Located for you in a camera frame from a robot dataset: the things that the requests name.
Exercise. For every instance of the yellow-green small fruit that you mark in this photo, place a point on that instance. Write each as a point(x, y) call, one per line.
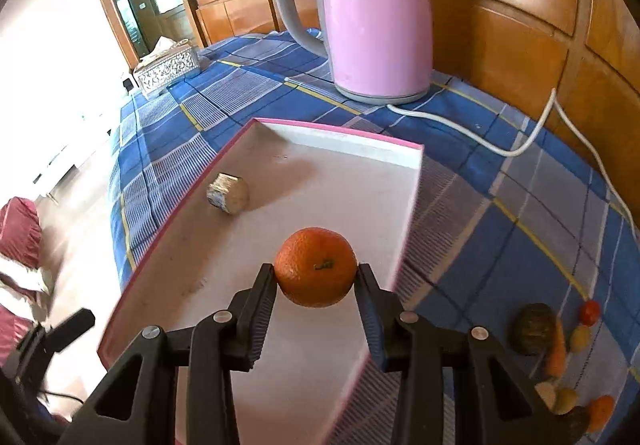
point(567, 401)

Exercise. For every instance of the small orange fruit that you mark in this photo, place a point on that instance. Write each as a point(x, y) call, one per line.
point(601, 412)

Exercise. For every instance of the patterned tissue box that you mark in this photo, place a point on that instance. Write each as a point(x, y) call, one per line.
point(165, 70)

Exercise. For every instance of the blue checked tablecloth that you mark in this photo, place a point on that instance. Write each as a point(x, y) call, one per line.
point(500, 235)

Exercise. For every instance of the small carrot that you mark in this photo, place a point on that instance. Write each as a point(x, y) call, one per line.
point(556, 355)

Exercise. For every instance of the foil-wrapped round piece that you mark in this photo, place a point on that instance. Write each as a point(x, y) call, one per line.
point(227, 192)

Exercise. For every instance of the small red tomato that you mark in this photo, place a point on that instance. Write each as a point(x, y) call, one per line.
point(590, 312)

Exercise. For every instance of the dark cut fruit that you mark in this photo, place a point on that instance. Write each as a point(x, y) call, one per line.
point(575, 424)

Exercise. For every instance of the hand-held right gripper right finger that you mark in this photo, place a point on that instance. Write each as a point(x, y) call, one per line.
point(369, 310)

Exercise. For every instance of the pink electric kettle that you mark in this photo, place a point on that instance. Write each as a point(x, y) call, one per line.
point(375, 15)

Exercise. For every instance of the white fruit piece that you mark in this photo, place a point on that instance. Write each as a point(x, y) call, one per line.
point(545, 395)

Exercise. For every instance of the small beige round fruit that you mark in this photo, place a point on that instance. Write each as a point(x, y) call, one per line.
point(580, 339)

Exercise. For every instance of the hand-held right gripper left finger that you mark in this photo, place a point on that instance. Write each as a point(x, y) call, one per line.
point(264, 305)

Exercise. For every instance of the pink-rimmed white tray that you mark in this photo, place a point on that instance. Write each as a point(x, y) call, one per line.
point(310, 195)

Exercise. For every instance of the mandarin orange with green stem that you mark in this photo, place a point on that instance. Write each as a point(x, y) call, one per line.
point(315, 267)

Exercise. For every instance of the dark brown round fruit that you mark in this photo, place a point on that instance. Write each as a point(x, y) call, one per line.
point(532, 327)

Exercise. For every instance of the wooden wardrobe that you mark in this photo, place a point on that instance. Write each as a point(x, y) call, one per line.
point(500, 0)

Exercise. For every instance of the red cushioned chair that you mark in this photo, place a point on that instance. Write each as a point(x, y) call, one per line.
point(20, 225)

